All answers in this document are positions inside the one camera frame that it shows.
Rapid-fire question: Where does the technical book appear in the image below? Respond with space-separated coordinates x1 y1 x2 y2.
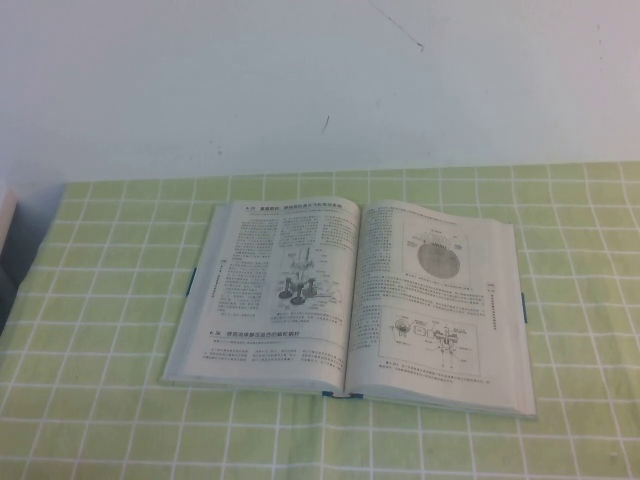
158 198 541 421

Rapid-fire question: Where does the green checkered tablecloth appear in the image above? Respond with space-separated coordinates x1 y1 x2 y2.
0 159 640 480

